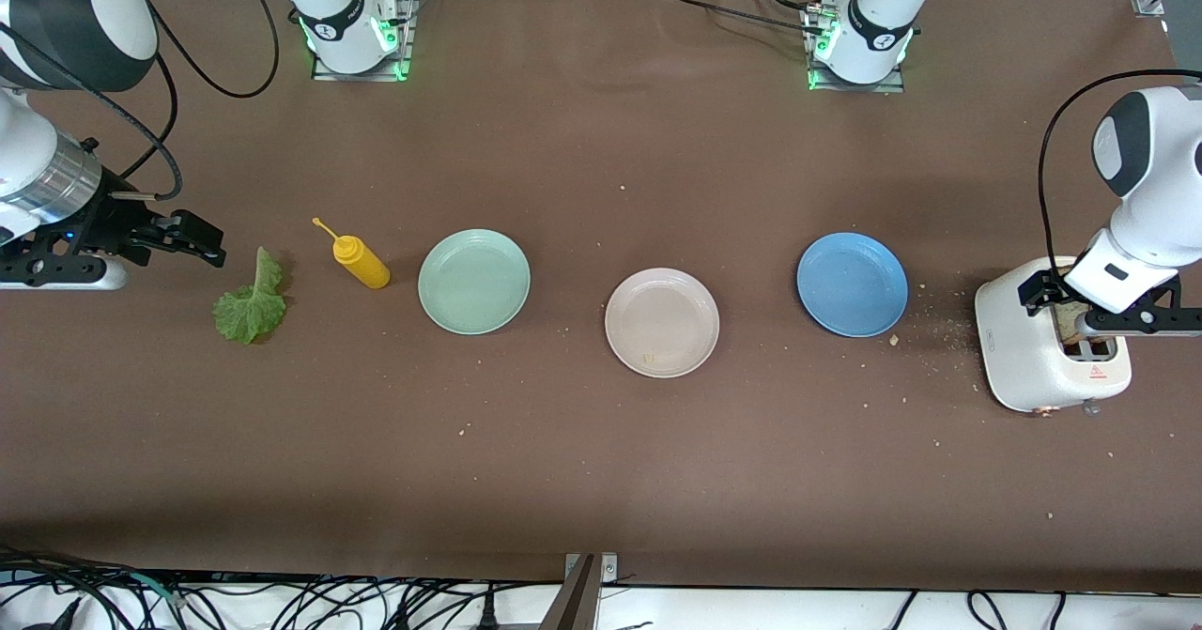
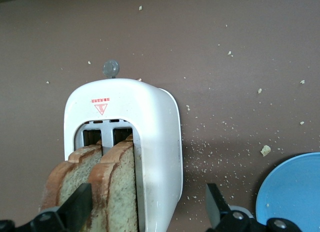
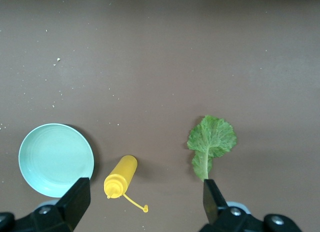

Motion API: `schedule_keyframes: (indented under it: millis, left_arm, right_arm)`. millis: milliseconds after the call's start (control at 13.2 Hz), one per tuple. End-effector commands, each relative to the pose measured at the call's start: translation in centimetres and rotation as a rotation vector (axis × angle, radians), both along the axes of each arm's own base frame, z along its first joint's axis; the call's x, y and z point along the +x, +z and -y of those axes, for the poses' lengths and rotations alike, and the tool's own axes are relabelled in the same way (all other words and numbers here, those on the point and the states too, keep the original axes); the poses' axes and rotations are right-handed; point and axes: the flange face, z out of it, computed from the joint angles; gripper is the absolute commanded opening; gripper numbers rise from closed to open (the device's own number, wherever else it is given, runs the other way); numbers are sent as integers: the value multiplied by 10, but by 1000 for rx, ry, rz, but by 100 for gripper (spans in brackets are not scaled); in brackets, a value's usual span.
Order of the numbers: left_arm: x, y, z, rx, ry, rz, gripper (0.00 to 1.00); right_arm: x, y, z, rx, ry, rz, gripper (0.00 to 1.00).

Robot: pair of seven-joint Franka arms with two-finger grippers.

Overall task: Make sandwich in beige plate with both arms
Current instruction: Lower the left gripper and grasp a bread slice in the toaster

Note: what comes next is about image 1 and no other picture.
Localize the yellow squeeze bottle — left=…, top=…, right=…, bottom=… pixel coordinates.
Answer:
left=312, top=217, right=391, bottom=290

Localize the blue plate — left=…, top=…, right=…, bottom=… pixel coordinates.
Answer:
left=796, top=232, right=910, bottom=339

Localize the mint green plate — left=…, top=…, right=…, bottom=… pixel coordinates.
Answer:
left=417, top=228, right=532, bottom=336

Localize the beige plate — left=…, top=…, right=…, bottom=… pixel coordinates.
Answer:
left=603, top=268, right=720, bottom=380

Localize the white toaster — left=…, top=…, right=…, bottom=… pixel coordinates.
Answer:
left=974, top=255, right=1133, bottom=417

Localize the green lettuce leaf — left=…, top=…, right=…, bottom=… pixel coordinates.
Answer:
left=212, top=246, right=288, bottom=346

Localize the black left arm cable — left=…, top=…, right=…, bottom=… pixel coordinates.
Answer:
left=1037, top=69, right=1202, bottom=285

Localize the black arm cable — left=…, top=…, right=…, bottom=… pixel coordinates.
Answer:
left=1037, top=69, right=1202, bottom=285
left=0, top=0, right=283, bottom=205

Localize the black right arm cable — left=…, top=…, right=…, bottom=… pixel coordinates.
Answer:
left=0, top=0, right=283, bottom=205

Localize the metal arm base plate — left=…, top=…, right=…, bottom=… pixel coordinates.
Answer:
left=312, top=0, right=415, bottom=83
left=805, top=1, right=908, bottom=94

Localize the black cable tangle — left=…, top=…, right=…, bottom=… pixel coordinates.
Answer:
left=0, top=544, right=536, bottom=630

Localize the silver table edge bracket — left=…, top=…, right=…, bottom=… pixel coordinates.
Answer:
left=563, top=553, right=619, bottom=586

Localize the dark metal post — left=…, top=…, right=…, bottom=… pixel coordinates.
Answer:
left=540, top=555, right=598, bottom=630

